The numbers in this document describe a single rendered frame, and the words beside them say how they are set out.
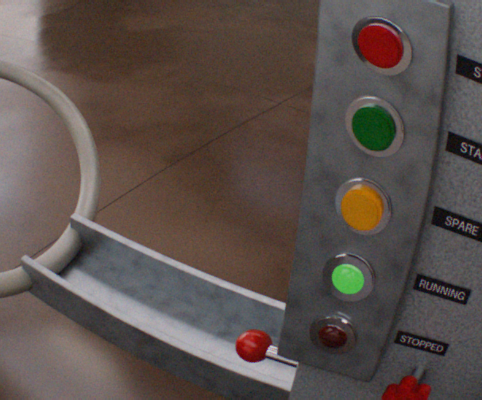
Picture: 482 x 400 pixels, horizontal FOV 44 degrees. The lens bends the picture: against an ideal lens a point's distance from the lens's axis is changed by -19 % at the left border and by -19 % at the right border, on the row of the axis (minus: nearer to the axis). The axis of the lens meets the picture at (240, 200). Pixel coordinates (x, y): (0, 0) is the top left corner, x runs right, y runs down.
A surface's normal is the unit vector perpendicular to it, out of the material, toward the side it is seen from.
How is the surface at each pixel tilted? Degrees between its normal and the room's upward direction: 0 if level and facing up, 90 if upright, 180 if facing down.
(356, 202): 90
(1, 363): 0
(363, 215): 90
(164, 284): 90
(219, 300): 90
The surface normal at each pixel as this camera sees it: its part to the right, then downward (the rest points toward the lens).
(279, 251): 0.07, -0.85
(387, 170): -0.46, 0.44
